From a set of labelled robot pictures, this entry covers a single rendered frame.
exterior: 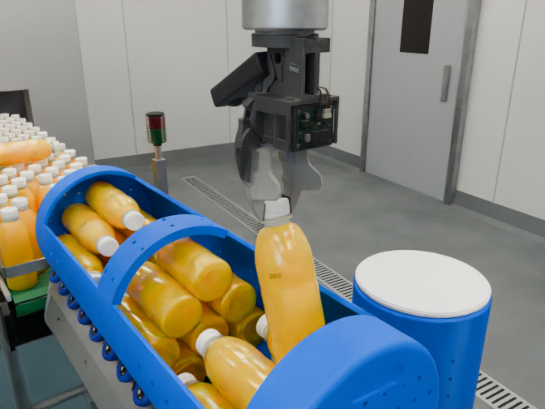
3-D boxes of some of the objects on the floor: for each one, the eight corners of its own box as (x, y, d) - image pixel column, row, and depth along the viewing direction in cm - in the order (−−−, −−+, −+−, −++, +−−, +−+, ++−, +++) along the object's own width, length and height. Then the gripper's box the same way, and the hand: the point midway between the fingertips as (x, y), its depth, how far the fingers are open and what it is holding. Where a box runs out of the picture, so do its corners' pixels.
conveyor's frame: (53, 562, 152) (-4, 307, 121) (-28, 320, 274) (-67, 162, 243) (193, 480, 179) (176, 254, 148) (62, 293, 302) (37, 148, 270)
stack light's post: (177, 415, 209) (156, 161, 170) (173, 409, 212) (151, 158, 173) (186, 411, 211) (166, 159, 173) (181, 405, 214) (161, 157, 176)
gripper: (270, 36, 46) (270, 247, 53) (358, 34, 52) (346, 221, 60) (221, 33, 52) (227, 221, 60) (304, 32, 59) (300, 201, 66)
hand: (272, 204), depth 61 cm, fingers closed on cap, 4 cm apart
